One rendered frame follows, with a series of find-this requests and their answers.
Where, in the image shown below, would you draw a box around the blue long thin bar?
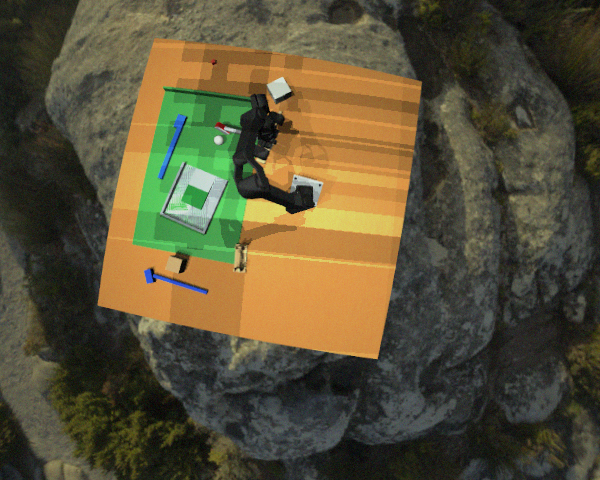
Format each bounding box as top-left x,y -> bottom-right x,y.
144,269 -> 208,295

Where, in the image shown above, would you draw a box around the green putting mat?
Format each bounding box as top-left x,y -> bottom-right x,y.
132,91 -> 252,264

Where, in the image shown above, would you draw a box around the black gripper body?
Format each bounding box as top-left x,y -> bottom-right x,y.
253,111 -> 285,160

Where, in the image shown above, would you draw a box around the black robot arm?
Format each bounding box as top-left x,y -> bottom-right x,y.
233,94 -> 315,214

